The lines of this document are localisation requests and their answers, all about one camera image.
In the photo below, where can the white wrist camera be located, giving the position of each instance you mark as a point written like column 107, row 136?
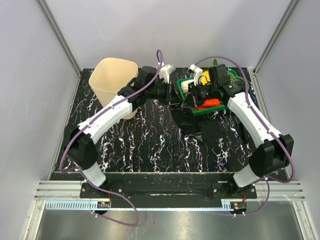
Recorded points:
column 196, row 72
column 165, row 72

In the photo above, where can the green leafy vegetable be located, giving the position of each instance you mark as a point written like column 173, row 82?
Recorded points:
column 215, row 62

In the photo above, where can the beige plastic trash bin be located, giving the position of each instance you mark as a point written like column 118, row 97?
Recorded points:
column 109, row 76

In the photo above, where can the aluminium frame rail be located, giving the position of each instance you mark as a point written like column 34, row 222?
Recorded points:
column 279, row 213

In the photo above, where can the green long beans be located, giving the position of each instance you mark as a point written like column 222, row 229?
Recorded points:
column 234, row 78

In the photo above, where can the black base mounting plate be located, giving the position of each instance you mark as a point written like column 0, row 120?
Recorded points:
column 175, row 190

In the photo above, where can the yellow white napa cabbage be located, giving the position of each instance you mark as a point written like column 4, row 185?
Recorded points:
column 205, row 79

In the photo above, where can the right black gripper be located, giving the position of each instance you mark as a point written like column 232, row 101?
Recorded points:
column 194, row 91

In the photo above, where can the large orange carrot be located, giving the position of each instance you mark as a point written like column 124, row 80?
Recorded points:
column 209, row 103

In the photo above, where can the green plastic basket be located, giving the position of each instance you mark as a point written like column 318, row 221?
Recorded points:
column 204, row 111

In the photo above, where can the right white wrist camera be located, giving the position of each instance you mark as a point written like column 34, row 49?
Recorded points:
column 196, row 72

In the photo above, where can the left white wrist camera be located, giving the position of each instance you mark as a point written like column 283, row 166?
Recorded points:
column 165, row 72

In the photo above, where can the black trash bag roll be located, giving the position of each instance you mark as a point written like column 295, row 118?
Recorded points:
column 201, row 128

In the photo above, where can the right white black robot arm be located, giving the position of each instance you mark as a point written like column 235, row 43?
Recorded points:
column 273, row 149

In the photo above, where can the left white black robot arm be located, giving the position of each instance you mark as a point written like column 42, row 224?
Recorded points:
column 80, row 140

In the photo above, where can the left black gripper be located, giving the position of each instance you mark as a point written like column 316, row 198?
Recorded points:
column 165, row 84

